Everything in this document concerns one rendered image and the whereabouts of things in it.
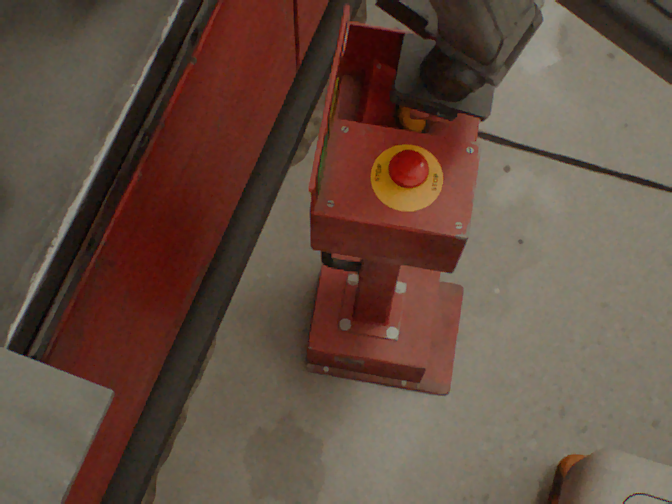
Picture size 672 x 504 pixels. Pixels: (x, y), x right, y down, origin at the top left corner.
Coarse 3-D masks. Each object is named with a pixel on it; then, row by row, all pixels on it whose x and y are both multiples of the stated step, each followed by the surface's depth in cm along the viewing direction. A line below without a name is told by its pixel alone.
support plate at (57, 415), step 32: (0, 352) 71; (0, 384) 70; (32, 384) 70; (64, 384) 70; (96, 384) 70; (0, 416) 70; (32, 416) 70; (64, 416) 70; (96, 416) 70; (0, 448) 69; (32, 448) 69; (64, 448) 69; (0, 480) 68; (32, 480) 68; (64, 480) 68
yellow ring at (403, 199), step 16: (384, 160) 100; (432, 160) 100; (384, 176) 100; (432, 176) 100; (384, 192) 99; (400, 192) 99; (416, 192) 99; (432, 192) 99; (400, 208) 99; (416, 208) 99
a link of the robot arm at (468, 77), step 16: (384, 0) 90; (400, 0) 87; (416, 0) 87; (400, 16) 90; (416, 16) 89; (432, 16) 87; (416, 32) 91; (432, 32) 88; (448, 64) 85; (464, 64) 83; (464, 80) 84; (480, 80) 84
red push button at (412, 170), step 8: (400, 152) 98; (408, 152) 98; (416, 152) 98; (392, 160) 98; (400, 160) 97; (408, 160) 97; (416, 160) 97; (424, 160) 98; (392, 168) 97; (400, 168) 97; (408, 168) 97; (416, 168) 97; (424, 168) 97; (392, 176) 97; (400, 176) 97; (408, 176) 97; (416, 176) 97; (424, 176) 97; (400, 184) 97; (408, 184) 97; (416, 184) 97
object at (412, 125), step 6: (402, 108) 108; (408, 108) 108; (402, 114) 108; (408, 114) 108; (402, 120) 108; (408, 120) 108; (414, 120) 109; (420, 120) 109; (402, 126) 108; (408, 126) 108; (414, 126) 109; (420, 126) 109
